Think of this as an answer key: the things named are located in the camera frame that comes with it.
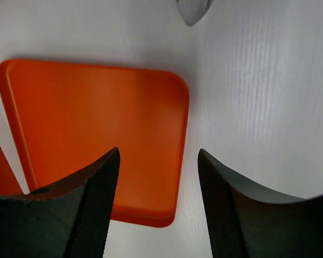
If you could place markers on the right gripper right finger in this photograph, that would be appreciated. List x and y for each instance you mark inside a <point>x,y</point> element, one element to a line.
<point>246,219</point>

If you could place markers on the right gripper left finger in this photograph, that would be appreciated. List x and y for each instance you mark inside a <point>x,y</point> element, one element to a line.
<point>68,218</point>

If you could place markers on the orange box lid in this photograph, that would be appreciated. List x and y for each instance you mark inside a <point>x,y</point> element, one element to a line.
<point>64,116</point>

